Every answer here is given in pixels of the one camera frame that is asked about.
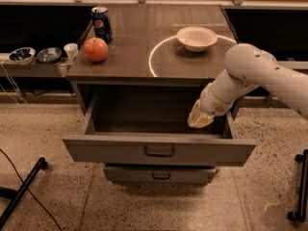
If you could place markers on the blue pepsi can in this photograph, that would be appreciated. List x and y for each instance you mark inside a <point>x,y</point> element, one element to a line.
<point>101,23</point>

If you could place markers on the grey drawer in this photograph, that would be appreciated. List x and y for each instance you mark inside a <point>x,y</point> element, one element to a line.
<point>178,175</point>
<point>140,125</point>

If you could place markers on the grey side shelf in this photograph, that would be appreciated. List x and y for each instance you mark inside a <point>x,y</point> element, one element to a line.
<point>34,68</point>

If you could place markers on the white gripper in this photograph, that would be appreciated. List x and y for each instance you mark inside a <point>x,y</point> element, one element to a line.
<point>211,103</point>

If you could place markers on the grey bottom drawer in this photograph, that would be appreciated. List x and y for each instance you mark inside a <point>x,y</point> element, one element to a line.
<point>178,175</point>

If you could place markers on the black stand leg left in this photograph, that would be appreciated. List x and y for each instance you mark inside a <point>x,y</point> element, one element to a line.
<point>15,196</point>

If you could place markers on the grey drawer cabinet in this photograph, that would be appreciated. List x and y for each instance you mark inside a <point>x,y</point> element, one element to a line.
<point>146,52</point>

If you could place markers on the black stand leg right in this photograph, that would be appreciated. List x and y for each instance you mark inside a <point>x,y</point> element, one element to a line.
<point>301,211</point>

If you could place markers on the grey top drawer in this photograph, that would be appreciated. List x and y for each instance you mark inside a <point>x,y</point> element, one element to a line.
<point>140,125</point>

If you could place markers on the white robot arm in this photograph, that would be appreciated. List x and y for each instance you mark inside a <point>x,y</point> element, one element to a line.
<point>246,68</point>

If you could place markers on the black stand leg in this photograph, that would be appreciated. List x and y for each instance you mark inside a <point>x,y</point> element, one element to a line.
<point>301,211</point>
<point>15,196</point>

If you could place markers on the red apple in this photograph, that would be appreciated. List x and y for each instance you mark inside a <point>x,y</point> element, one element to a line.
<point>96,49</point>

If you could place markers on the blue white bowl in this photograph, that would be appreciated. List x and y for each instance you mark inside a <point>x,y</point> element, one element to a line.
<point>22,55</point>

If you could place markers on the blue grey shallow bowl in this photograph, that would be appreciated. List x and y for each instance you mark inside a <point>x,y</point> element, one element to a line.
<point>49,55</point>

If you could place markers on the small white paper cup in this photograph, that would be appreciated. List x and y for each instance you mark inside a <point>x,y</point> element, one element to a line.
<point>71,50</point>

